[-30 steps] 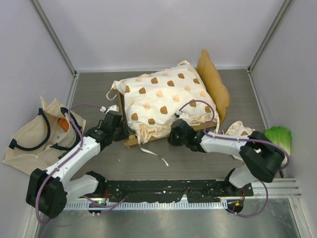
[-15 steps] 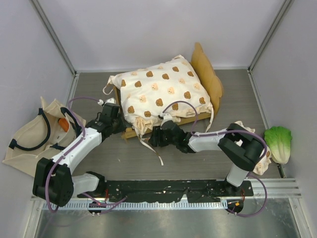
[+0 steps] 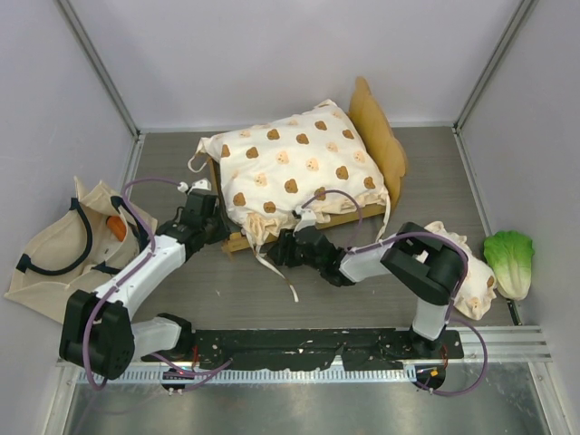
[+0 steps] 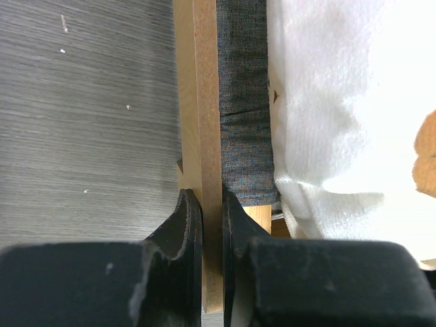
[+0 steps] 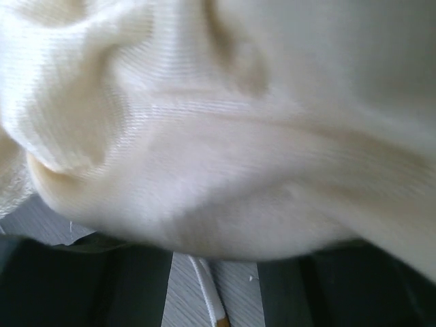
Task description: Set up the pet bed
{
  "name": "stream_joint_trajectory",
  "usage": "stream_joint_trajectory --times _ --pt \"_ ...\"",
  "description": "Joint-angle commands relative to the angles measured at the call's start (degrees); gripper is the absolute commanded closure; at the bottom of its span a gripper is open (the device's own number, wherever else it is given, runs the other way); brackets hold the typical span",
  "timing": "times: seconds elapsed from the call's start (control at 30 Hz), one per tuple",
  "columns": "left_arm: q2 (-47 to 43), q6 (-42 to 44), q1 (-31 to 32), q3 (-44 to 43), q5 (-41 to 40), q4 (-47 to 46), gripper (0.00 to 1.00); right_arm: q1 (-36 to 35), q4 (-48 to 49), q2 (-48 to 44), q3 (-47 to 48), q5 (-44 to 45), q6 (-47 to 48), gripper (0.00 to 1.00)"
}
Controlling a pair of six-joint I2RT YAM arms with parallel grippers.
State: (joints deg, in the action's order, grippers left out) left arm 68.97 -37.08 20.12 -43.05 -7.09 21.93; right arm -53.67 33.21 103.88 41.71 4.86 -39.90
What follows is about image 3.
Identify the white slotted cable duct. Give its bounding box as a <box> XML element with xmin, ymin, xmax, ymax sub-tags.
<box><xmin>76</xmin><ymin>364</ymin><xmax>418</xmax><ymax>386</ymax></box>

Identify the beige canvas tote bag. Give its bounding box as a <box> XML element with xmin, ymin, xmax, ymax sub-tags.
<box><xmin>5</xmin><ymin>178</ymin><xmax>157</xmax><ymax>324</ymax></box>

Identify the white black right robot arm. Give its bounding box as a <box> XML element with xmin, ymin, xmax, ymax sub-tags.
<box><xmin>267</xmin><ymin>222</ymin><xmax>469</xmax><ymax>358</ymax></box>

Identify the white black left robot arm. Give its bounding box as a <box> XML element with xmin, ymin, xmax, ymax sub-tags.
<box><xmin>59</xmin><ymin>192</ymin><xmax>229</xmax><ymax>380</ymax></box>

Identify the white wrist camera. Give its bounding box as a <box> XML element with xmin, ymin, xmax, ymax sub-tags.
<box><xmin>177</xmin><ymin>178</ymin><xmax>212</xmax><ymax>194</ymax></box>
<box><xmin>293</xmin><ymin>206</ymin><xmax>316</xmax><ymax>233</ymax></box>

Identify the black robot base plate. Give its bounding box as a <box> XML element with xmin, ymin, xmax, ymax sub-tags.
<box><xmin>193</xmin><ymin>328</ymin><xmax>464</xmax><ymax>372</ymax></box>

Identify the small bear print pillow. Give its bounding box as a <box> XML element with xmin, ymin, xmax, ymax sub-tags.
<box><xmin>425</xmin><ymin>221</ymin><xmax>498</xmax><ymax>321</ymax></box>

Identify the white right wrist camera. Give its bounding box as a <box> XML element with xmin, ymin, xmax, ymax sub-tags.
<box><xmin>293</xmin><ymin>206</ymin><xmax>316</xmax><ymax>233</ymax></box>

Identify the orange toy carrot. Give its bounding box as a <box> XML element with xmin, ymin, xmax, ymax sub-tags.
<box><xmin>106</xmin><ymin>216</ymin><xmax>127</xmax><ymax>242</ymax></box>

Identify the wooden pet bed frame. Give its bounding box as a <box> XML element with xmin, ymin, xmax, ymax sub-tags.
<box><xmin>208</xmin><ymin>77</ymin><xmax>408</xmax><ymax>254</ymax></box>

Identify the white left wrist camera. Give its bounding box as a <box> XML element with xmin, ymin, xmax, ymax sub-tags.
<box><xmin>177</xmin><ymin>178</ymin><xmax>212</xmax><ymax>194</ymax></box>

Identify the bear print white cushion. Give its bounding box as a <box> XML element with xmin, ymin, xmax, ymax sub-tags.
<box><xmin>195</xmin><ymin>100</ymin><xmax>391</xmax><ymax>269</ymax></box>

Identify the green toy cabbage leaf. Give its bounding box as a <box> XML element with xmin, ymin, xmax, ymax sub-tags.
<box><xmin>483</xmin><ymin>230</ymin><xmax>535</xmax><ymax>301</ymax></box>

